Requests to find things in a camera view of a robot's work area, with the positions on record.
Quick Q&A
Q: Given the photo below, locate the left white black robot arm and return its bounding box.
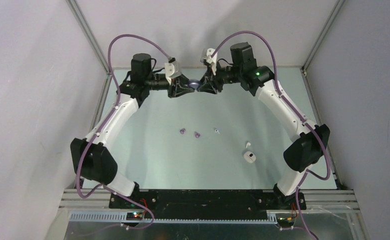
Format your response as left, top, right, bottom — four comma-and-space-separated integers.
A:
71, 53, 187, 208

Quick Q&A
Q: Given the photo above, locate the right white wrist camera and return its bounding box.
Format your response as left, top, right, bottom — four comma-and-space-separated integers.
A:
200, 48, 217, 75

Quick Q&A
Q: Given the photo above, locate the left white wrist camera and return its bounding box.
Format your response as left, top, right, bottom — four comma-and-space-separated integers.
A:
164, 57, 182, 85

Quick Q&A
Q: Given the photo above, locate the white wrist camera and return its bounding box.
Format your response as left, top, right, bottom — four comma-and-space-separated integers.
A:
164, 57, 182, 85
200, 48, 217, 75

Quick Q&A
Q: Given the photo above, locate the grey cable duct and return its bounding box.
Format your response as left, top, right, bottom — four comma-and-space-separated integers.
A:
69, 211, 277, 224

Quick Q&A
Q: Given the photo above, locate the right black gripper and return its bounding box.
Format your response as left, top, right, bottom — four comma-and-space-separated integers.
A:
197, 60, 242, 95

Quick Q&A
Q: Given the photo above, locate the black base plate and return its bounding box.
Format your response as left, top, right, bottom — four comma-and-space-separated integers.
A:
109, 189, 306, 220

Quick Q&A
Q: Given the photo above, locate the white charging case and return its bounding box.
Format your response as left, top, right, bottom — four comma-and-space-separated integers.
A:
243, 150, 256, 164

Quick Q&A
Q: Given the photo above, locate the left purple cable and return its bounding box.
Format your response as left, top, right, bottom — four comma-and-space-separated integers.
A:
75, 33, 176, 230

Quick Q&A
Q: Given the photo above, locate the purple charging case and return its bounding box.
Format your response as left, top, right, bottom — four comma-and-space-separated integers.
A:
187, 79, 201, 91

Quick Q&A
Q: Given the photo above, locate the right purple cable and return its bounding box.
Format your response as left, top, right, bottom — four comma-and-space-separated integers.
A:
211, 31, 332, 240

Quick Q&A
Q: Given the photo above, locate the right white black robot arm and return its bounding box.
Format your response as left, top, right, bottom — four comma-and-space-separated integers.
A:
197, 42, 330, 209

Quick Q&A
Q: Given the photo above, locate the purple cable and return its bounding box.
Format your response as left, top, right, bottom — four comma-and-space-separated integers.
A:
211, 31, 332, 240
75, 33, 176, 230

